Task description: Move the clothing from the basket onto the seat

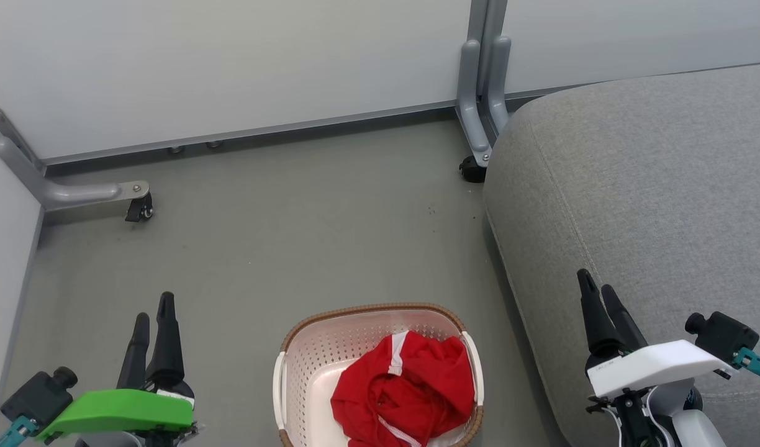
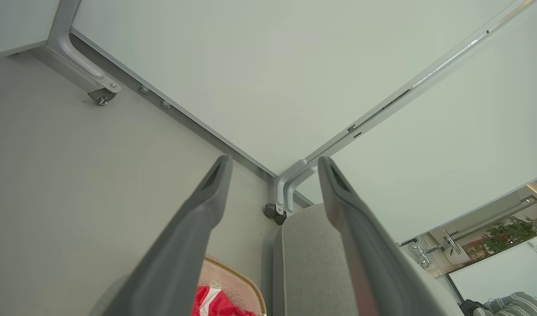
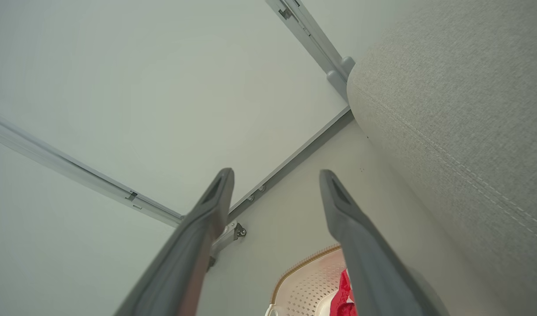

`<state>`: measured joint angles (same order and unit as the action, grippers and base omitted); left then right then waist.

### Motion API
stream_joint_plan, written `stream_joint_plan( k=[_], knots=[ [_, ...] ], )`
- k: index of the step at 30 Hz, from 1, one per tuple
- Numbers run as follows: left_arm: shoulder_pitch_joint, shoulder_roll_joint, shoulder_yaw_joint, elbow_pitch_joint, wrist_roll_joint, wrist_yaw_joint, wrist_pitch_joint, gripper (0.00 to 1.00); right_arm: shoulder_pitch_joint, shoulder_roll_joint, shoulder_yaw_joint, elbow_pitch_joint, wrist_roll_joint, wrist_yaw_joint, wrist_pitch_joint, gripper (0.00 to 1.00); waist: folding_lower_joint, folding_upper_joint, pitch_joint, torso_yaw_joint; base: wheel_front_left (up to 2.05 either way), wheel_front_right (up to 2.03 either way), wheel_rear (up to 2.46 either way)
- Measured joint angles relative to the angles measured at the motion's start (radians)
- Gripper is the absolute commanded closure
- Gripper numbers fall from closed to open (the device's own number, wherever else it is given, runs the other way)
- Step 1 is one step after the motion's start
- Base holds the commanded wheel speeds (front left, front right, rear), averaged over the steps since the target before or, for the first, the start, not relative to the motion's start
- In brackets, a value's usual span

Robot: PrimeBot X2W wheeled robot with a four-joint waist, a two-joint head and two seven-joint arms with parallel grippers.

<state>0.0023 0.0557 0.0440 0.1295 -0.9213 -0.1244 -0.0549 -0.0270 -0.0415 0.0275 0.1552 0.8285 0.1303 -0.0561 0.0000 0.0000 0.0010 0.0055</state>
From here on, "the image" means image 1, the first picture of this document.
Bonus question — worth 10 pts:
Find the teal right camera cable plug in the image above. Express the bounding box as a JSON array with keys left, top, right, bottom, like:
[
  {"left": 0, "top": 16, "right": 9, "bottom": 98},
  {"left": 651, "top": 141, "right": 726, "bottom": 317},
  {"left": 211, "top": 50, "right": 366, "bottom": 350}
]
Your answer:
[{"left": 731, "top": 347, "right": 760, "bottom": 387}]

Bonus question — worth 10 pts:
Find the teal left camera cable plug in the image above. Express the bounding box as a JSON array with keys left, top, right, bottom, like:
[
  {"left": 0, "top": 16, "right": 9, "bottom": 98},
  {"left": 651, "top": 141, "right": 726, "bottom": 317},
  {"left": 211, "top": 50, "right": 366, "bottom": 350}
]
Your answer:
[{"left": 0, "top": 415, "right": 40, "bottom": 447}]

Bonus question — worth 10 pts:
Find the curved grey partition foot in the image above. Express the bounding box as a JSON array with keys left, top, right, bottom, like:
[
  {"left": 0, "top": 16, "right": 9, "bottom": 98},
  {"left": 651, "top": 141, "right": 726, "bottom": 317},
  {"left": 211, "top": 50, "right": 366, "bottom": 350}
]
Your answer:
[
  {"left": 487, "top": 35, "right": 512, "bottom": 135},
  {"left": 456, "top": 40, "right": 494, "bottom": 168}
]

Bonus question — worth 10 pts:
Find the teal camera cable plug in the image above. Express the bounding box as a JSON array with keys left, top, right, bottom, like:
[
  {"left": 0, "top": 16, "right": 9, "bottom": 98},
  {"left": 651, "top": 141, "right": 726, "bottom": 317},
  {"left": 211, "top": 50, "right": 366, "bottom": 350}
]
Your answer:
[
  {"left": 731, "top": 347, "right": 760, "bottom": 387},
  {"left": 0, "top": 415, "right": 40, "bottom": 447}
]

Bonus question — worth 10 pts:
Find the long grey partition foot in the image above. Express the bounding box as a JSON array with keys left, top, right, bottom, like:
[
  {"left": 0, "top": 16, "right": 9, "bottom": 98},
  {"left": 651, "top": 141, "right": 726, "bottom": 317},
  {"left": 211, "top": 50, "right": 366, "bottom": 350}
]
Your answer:
[{"left": 0, "top": 93, "right": 151, "bottom": 213}]

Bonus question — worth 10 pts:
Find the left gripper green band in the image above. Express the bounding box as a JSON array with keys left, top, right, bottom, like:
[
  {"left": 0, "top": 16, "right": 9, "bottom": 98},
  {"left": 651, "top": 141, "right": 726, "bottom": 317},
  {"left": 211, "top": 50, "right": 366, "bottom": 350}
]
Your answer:
[{"left": 35, "top": 291, "right": 199, "bottom": 447}]

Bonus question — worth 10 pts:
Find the black caster wheel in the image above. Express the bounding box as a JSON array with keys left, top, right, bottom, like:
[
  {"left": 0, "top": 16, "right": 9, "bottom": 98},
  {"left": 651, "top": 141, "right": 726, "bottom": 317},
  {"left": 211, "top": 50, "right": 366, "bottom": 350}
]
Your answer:
[
  {"left": 458, "top": 155, "right": 488, "bottom": 184},
  {"left": 125, "top": 192, "right": 155, "bottom": 224}
]

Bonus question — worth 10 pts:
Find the grey fabric sofa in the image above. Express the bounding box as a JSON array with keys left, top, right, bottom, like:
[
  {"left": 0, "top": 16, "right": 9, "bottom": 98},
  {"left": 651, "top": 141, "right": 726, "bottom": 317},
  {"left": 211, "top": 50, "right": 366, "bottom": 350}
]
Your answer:
[{"left": 482, "top": 62, "right": 760, "bottom": 447}]

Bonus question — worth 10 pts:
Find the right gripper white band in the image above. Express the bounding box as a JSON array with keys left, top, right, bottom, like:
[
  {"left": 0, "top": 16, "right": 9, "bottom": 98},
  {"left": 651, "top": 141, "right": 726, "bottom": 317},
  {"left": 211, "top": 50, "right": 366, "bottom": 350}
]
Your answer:
[{"left": 577, "top": 268, "right": 736, "bottom": 414}]

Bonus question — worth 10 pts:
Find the red garment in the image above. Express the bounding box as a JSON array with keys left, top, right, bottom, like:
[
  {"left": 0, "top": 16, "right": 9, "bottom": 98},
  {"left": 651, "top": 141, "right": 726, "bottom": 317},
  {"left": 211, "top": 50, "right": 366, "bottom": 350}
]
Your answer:
[{"left": 330, "top": 331, "right": 476, "bottom": 447}]

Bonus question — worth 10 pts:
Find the white perforated laundry basket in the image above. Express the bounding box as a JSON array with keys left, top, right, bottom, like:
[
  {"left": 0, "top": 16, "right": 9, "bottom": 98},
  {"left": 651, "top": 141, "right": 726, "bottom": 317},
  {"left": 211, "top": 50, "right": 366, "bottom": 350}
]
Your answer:
[{"left": 273, "top": 302, "right": 485, "bottom": 447}]

